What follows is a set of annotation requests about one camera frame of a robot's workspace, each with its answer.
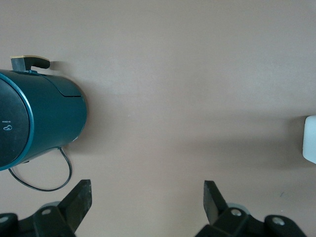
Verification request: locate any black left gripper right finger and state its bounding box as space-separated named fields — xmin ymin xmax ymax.
xmin=196 ymin=180 xmax=307 ymax=237

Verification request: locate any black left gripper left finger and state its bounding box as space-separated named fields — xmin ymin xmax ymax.
xmin=0 ymin=179 xmax=92 ymax=237

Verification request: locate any white square trash bin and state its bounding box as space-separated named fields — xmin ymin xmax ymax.
xmin=302 ymin=114 xmax=316 ymax=165

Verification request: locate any dark teal electric kettle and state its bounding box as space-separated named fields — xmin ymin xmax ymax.
xmin=0 ymin=55 xmax=87 ymax=172

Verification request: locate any brown table cover sheet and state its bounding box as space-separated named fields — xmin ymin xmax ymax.
xmin=0 ymin=0 xmax=316 ymax=237

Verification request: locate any black kettle power cable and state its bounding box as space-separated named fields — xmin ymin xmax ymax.
xmin=8 ymin=146 xmax=73 ymax=193

